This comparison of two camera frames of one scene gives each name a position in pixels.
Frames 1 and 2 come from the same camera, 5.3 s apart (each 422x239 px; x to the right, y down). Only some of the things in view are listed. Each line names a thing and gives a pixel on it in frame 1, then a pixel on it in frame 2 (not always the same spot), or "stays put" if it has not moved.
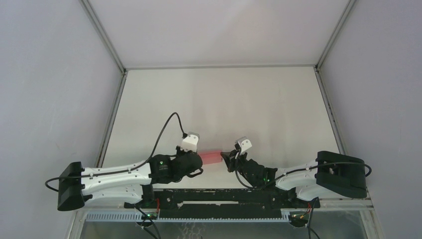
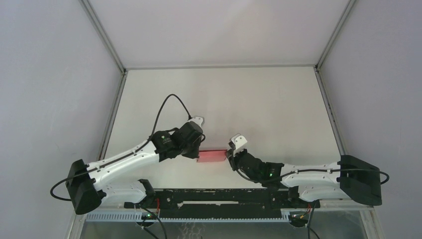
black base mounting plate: (221, 203) stays put
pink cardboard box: (210, 157) stays put
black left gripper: (178, 151) → (194, 154)
